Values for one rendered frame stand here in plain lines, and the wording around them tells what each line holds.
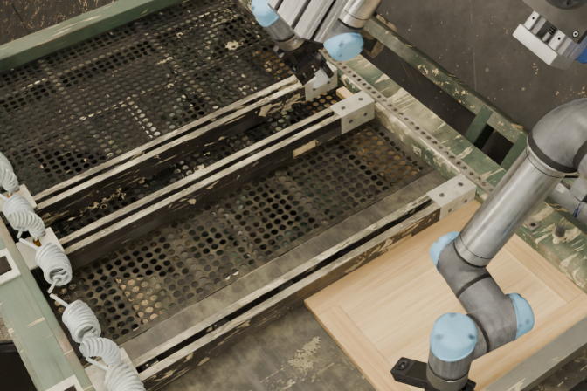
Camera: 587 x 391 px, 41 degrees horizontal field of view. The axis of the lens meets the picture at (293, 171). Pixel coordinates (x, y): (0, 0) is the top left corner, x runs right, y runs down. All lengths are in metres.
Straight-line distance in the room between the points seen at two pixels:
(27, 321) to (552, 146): 1.27
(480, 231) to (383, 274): 0.66
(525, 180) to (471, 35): 2.08
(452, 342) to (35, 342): 0.99
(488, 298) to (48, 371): 0.98
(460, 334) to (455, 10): 2.22
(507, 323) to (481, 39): 2.04
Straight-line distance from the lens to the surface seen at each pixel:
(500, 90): 3.25
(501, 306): 1.45
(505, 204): 1.35
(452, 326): 1.39
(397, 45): 3.34
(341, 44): 1.63
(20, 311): 2.01
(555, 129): 1.25
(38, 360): 1.91
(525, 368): 1.89
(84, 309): 1.82
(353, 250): 2.00
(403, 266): 2.04
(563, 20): 1.98
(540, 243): 2.10
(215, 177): 2.20
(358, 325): 1.94
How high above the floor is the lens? 2.77
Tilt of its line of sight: 45 degrees down
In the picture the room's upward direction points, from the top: 85 degrees counter-clockwise
